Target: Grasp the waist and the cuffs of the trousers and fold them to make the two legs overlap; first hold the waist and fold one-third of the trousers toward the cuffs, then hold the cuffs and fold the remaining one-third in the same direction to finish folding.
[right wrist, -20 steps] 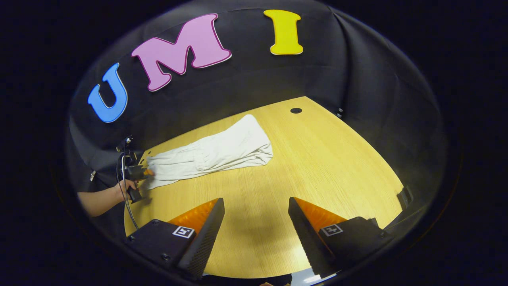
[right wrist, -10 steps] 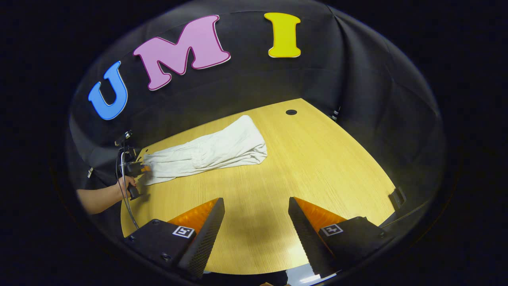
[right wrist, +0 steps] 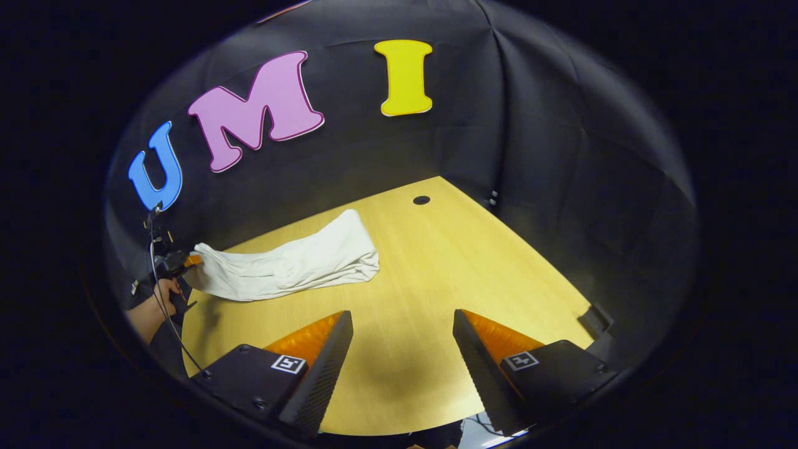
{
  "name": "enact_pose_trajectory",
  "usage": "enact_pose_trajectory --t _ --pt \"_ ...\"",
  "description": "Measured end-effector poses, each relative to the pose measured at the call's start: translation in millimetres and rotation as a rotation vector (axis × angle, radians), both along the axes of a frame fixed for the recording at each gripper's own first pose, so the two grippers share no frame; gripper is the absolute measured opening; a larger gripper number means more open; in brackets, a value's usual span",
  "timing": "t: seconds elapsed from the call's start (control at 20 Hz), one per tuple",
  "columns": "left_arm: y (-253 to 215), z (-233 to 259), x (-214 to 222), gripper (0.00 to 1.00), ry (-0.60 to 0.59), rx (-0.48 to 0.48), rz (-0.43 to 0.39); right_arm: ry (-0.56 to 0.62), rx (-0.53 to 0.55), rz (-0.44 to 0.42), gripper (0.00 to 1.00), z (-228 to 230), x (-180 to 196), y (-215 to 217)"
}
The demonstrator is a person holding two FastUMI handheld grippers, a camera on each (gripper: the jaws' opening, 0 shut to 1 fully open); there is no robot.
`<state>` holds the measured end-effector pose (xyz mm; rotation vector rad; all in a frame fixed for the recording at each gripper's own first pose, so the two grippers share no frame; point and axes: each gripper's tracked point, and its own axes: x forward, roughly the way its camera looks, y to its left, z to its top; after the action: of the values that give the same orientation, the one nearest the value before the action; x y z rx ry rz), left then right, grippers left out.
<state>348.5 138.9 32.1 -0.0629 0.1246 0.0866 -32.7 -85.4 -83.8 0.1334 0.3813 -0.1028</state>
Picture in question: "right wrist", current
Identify white jeans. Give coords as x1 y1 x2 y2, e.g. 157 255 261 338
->
185 209 380 302

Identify thin black cable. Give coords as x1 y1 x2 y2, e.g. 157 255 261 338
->
148 209 206 376

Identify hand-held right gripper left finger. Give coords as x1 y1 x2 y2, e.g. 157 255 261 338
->
190 311 354 437

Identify black backdrop cloth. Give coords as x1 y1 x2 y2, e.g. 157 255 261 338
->
105 0 697 375

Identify black table clamp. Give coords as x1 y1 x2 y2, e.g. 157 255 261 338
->
578 302 615 339

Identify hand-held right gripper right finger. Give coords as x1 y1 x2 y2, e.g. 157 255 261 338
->
453 309 621 437

